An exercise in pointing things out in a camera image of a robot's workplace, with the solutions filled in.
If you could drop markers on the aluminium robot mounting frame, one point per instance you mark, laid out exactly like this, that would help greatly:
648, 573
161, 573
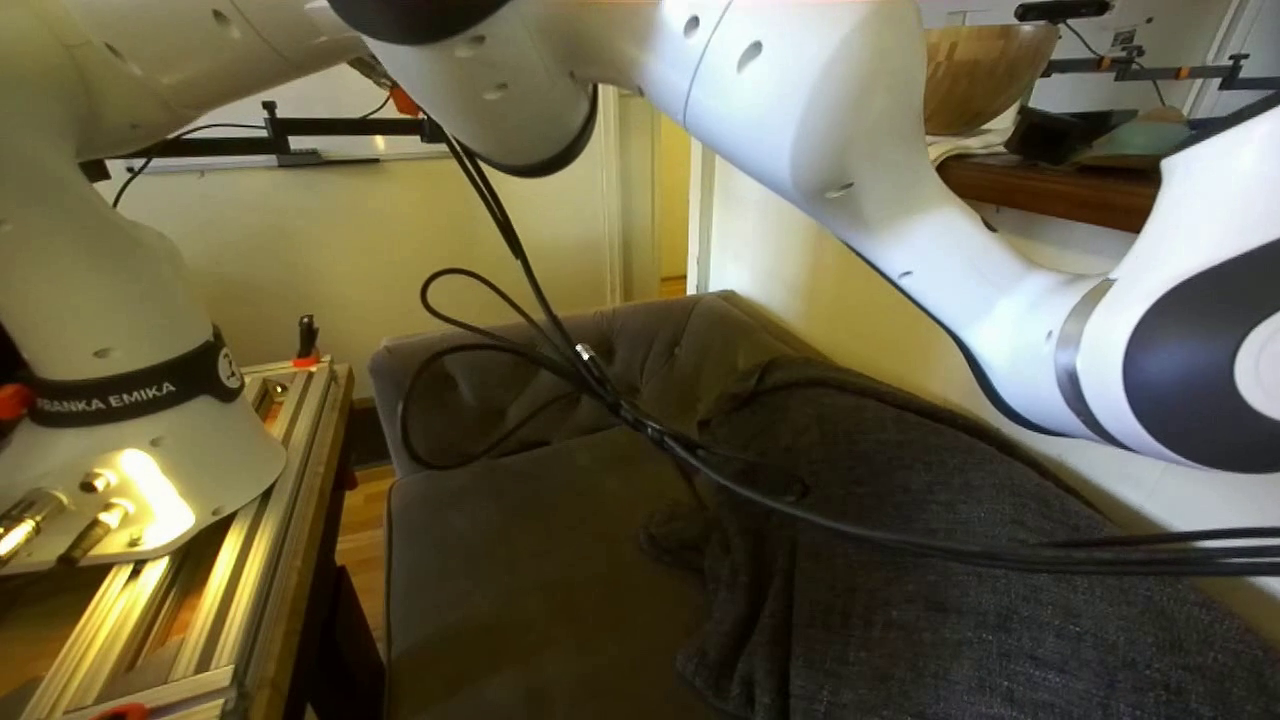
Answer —
231, 625

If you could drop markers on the black camera stand rail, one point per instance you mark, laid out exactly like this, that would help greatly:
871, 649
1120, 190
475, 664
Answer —
299, 142

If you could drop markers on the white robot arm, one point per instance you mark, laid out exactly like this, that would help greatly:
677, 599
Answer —
823, 100

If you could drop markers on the grey brown sofa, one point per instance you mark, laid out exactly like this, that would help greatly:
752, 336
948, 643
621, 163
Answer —
543, 563

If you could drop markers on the wooden bowl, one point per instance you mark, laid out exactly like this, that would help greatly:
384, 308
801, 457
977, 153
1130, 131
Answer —
982, 70

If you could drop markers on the wooden wall shelf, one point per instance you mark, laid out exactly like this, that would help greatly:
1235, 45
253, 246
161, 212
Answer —
1107, 199

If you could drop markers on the dark grey blanket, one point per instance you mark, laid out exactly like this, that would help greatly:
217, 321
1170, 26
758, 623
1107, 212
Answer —
807, 625

